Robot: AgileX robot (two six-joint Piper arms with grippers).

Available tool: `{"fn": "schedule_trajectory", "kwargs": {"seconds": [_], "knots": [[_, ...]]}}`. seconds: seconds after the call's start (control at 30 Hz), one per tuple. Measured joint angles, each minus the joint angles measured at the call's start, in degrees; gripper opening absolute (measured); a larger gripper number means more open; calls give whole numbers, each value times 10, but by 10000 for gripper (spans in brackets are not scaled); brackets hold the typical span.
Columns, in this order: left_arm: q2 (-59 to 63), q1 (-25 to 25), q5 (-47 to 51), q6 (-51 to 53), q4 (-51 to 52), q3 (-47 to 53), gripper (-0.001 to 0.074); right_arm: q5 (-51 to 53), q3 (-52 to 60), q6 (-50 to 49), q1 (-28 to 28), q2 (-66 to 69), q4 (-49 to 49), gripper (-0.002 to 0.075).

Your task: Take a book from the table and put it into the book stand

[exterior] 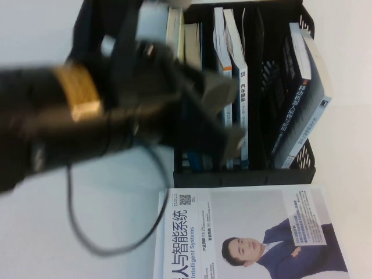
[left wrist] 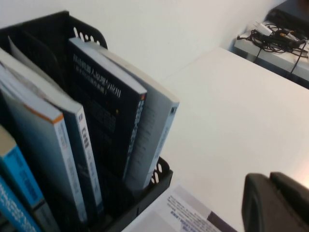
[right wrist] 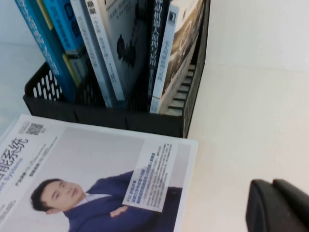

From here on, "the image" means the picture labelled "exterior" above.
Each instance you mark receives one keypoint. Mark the blue hardcover mechanical design book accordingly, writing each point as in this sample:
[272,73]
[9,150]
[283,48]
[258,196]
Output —
[175,32]

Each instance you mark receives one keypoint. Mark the white spine automotive book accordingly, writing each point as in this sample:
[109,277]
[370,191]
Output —
[242,96]

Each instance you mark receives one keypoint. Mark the blue paperback yellowed pages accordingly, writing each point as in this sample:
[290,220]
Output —
[192,43]

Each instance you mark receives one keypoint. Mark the black plastic book stand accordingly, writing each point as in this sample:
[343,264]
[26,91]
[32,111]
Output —
[286,177]

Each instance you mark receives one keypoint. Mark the black left camera mount bracket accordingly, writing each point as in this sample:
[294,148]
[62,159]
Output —
[122,23]

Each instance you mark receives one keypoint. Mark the grey book orange white spine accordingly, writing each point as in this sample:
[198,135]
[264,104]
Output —
[221,40]

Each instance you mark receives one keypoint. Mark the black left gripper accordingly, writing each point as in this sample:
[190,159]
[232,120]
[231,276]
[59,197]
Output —
[162,101]

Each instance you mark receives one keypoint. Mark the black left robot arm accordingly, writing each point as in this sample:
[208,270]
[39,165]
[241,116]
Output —
[43,122]

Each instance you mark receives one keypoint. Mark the grey cover light blue spine book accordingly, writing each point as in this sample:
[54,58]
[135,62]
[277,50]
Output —
[318,87]

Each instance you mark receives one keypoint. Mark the white intelligent systems magazine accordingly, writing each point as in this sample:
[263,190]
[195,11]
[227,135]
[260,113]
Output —
[247,221]

